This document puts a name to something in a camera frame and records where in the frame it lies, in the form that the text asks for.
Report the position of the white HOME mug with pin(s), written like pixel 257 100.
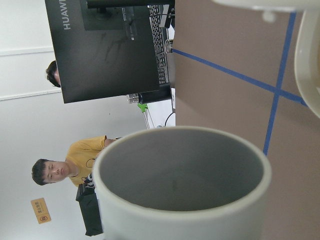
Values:
pixel 182 183

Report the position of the person in orange shirt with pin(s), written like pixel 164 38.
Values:
pixel 78 163

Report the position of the black Huawei monitor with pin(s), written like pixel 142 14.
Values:
pixel 105 48

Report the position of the brown gridded table mat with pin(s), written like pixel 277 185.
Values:
pixel 235 72

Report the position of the black keyboard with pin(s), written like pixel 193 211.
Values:
pixel 160 35

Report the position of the person behind monitor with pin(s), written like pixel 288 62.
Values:
pixel 52 74

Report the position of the cream lidded bin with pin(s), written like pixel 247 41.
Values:
pixel 307 50

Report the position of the grabber stick green handle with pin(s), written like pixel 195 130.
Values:
pixel 146 115

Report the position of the orange wall sign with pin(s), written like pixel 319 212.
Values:
pixel 40 210

